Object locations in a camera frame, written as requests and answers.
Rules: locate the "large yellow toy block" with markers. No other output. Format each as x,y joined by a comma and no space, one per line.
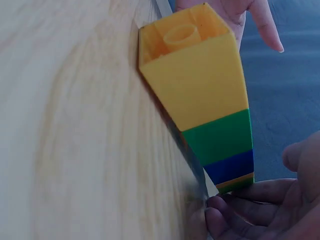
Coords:
200,85

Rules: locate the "person's right hand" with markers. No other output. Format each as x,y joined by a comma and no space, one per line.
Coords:
290,215

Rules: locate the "person's right thumb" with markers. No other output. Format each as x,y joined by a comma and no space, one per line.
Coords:
297,155

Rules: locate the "person's left thumb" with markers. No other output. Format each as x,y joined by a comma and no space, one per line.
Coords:
266,27

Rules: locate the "person's left hand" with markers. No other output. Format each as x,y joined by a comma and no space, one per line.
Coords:
231,11

